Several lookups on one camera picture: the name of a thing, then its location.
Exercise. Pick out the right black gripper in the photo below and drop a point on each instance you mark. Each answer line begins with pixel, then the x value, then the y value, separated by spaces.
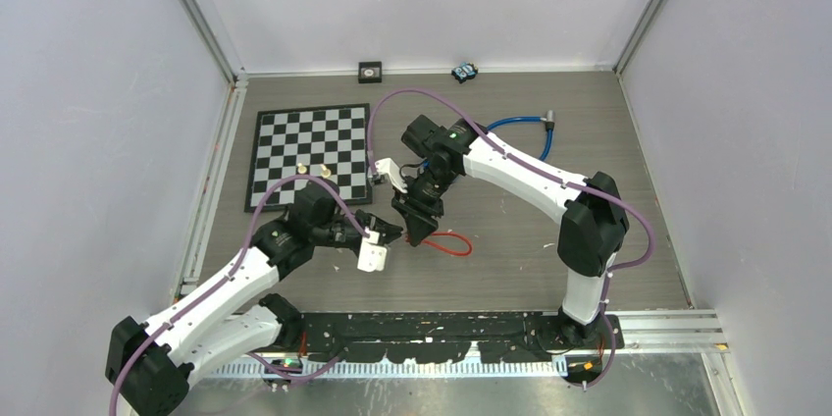
pixel 417 215

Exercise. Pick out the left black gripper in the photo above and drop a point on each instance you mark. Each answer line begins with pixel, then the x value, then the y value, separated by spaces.
pixel 387 232

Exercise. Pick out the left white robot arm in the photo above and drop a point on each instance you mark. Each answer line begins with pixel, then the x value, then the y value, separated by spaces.
pixel 153 363

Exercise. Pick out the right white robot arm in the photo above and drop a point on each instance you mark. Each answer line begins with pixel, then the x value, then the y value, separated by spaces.
pixel 590 224

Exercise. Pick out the black white chessboard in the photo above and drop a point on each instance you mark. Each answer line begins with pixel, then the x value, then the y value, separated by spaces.
pixel 331 135

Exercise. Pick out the small blue toy car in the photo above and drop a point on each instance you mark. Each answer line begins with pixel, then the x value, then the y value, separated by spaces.
pixel 464 72

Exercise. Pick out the small black square box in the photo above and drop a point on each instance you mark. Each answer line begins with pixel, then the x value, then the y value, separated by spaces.
pixel 370 72

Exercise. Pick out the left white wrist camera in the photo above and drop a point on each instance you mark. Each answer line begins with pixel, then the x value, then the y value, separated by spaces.
pixel 372 255

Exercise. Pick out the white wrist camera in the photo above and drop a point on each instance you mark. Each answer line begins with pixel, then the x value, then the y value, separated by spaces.
pixel 372 255
pixel 387 171

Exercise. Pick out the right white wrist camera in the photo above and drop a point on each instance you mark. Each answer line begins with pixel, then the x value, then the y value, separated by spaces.
pixel 387 171

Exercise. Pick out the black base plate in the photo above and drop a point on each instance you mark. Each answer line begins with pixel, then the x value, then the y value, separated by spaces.
pixel 439 337

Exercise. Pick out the blue cable lock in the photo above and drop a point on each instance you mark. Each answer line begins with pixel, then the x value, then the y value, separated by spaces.
pixel 544 123

